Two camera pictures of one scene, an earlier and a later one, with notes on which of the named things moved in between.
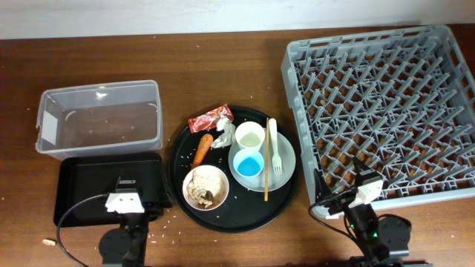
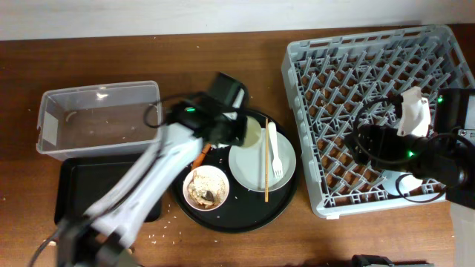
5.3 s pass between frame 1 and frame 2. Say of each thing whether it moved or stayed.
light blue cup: moved
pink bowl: stayed
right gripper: moved
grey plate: stayed
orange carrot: stayed
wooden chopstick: stayed
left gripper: moved
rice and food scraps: stayed
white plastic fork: stayed
